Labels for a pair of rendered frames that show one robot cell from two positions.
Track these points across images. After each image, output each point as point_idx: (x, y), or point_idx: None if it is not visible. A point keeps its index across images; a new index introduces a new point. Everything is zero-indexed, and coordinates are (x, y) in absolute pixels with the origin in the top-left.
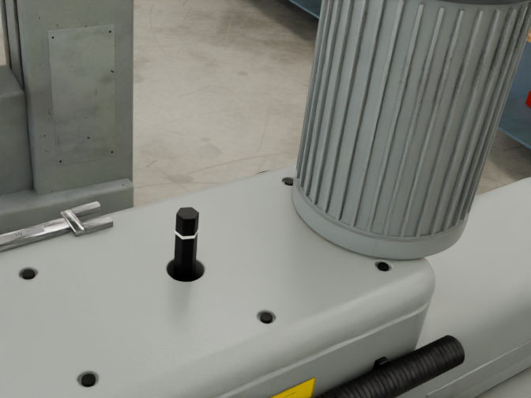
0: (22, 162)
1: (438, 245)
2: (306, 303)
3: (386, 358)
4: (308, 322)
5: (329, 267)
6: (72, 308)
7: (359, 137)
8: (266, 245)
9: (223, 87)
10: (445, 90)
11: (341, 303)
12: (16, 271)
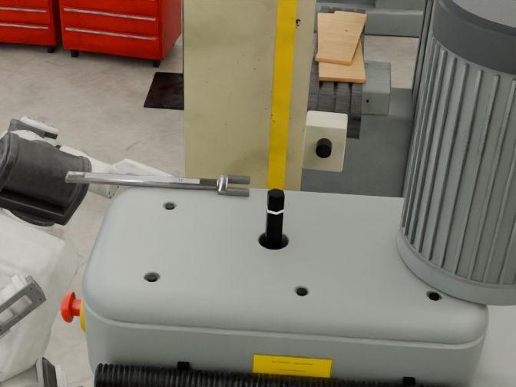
0: (394, 186)
1: (492, 296)
2: (341, 295)
3: (418, 381)
4: (330, 307)
5: (385, 279)
6: (177, 235)
7: (427, 171)
8: (349, 247)
9: None
10: (487, 145)
11: (368, 305)
12: (163, 202)
